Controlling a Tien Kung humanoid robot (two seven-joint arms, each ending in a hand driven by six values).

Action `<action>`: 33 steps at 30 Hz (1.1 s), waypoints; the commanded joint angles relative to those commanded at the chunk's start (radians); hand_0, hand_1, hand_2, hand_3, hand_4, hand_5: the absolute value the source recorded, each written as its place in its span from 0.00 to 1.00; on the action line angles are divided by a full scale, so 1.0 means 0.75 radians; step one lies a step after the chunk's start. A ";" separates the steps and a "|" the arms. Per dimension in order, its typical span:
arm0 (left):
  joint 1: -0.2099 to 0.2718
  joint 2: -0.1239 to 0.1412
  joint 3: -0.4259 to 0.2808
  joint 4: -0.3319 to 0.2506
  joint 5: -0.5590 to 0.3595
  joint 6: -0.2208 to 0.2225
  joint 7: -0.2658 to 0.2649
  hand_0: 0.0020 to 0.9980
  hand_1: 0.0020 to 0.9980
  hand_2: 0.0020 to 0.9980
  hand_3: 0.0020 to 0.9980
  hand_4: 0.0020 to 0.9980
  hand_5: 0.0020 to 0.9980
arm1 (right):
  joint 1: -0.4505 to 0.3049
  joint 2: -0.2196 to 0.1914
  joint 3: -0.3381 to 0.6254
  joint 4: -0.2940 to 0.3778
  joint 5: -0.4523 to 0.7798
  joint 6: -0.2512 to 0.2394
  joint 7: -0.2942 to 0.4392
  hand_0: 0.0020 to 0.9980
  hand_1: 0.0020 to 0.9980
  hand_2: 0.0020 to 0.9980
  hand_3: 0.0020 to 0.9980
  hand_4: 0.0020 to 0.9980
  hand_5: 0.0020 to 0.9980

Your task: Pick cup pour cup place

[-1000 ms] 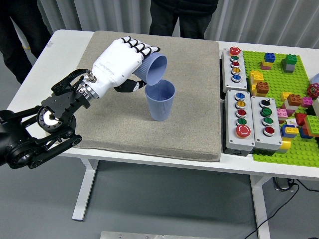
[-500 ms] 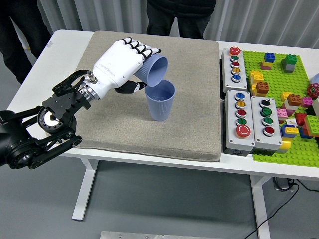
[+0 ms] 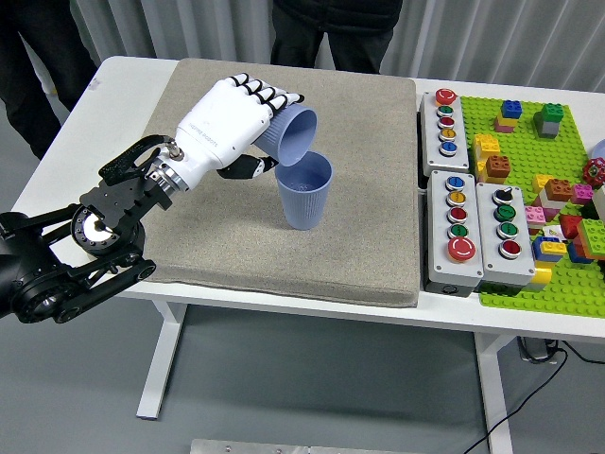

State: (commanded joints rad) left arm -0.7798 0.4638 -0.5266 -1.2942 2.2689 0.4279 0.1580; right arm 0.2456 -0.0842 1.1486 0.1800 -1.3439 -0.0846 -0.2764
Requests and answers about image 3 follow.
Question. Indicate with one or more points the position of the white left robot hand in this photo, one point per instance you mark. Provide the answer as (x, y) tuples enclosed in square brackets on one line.
[(222, 123)]

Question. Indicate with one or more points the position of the blue ribbed plastic cup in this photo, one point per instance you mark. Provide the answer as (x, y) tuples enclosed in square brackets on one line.
[(298, 137), (305, 203)]

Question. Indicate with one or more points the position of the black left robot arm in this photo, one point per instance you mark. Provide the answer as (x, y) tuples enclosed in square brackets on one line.
[(104, 222)]

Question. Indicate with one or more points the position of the grey-brown mat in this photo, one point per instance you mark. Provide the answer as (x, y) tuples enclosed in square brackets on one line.
[(331, 142)]

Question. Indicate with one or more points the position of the grey five-button control box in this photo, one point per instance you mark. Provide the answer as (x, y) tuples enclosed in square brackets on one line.
[(437, 222), (437, 142)]

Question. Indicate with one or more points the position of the white table leg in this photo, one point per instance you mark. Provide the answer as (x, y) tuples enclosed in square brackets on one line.
[(494, 392), (160, 359)]

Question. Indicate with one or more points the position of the grey-white curtain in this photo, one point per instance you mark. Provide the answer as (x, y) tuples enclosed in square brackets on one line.
[(472, 38)]

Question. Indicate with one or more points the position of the brown toy brick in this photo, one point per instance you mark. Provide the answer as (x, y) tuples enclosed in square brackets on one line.
[(558, 189), (498, 166)]

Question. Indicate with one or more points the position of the pink toy brick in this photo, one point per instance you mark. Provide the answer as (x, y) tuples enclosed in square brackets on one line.
[(502, 127), (535, 215)]

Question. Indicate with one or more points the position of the blue toy brick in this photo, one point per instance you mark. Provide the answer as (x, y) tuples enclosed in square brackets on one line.
[(576, 255), (512, 110), (539, 250)]

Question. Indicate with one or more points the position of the green studded baseplate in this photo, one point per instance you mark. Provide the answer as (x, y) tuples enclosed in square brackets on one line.
[(524, 151)]

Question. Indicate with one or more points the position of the grey toy brick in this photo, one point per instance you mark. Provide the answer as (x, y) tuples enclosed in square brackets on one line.
[(547, 128)]

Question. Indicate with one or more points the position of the white toy brick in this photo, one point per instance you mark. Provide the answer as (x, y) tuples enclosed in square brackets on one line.
[(553, 203)]

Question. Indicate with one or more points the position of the white printed toy tile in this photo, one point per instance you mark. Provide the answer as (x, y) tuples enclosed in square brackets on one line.
[(552, 232)]

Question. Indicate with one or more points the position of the yellow round toy brick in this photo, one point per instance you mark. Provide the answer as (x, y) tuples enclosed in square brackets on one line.
[(542, 274)]

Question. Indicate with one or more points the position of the red toy brick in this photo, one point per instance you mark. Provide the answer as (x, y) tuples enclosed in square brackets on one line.
[(571, 227)]

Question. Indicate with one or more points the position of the magenta toy brick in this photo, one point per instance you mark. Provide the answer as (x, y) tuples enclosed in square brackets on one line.
[(582, 194)]

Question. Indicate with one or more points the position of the red valve handwheel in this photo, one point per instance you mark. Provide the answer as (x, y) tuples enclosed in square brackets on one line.
[(594, 171)]

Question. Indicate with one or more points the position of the light blue plate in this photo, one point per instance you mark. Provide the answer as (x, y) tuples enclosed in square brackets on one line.
[(599, 150)]

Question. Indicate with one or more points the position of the grey power adapter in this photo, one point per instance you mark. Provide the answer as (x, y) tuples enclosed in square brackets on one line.
[(534, 350)]

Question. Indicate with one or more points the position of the white box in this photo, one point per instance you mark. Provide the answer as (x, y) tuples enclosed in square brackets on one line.
[(600, 203)]

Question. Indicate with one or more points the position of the large green toy brick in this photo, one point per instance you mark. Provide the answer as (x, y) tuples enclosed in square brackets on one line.
[(593, 232)]

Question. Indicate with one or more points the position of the orange toy brick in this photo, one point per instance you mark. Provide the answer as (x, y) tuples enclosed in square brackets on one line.
[(593, 253)]

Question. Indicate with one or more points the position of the grey selector switch control box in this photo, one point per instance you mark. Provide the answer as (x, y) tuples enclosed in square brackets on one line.
[(487, 227)]

